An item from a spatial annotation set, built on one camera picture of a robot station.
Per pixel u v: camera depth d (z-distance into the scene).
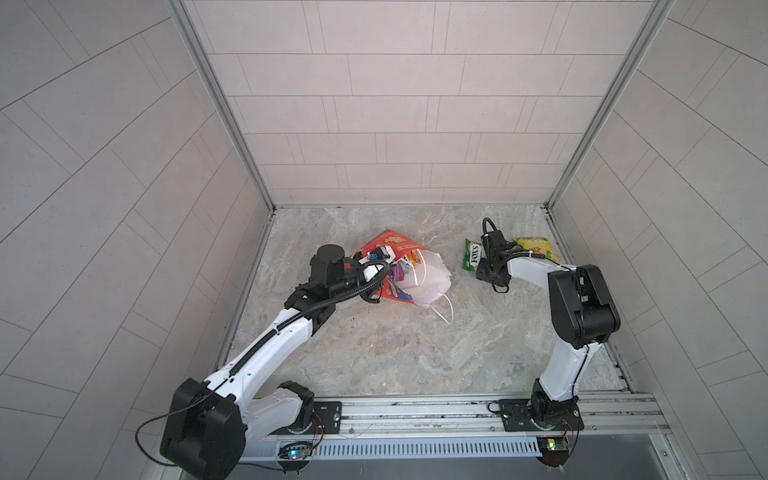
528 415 0.71
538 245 0.99
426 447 0.68
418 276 0.93
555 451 0.68
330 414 0.71
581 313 0.50
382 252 0.61
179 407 0.38
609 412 0.73
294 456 0.65
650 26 0.73
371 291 0.45
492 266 0.75
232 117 0.91
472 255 0.99
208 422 0.38
